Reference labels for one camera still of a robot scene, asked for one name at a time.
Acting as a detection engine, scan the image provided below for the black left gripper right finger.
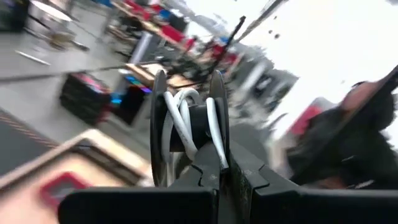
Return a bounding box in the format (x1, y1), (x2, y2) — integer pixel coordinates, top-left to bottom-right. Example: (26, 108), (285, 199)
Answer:
(230, 141), (398, 224)

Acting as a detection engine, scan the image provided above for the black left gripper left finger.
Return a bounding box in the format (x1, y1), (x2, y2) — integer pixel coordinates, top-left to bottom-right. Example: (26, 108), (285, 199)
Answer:
(57, 141), (221, 224)

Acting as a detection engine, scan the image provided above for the black plastic cord spool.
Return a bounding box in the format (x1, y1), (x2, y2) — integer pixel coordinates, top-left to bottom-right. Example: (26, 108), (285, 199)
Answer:
(150, 68), (231, 187)

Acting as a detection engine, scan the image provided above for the white cord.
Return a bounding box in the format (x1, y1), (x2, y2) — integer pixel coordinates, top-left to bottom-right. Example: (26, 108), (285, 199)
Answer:
(160, 88), (229, 170)

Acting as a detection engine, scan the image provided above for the red black tool crate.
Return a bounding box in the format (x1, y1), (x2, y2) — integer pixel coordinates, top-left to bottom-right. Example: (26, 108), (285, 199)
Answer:
(58, 72), (153, 127)

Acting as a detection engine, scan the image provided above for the red table corner clamp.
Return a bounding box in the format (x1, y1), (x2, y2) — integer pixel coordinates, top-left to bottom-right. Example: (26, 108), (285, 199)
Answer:
(39, 172), (91, 213)

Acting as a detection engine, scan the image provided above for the black hazard stripe floor mat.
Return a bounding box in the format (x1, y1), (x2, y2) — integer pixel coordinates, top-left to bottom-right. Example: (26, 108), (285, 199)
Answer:
(0, 107), (60, 177)

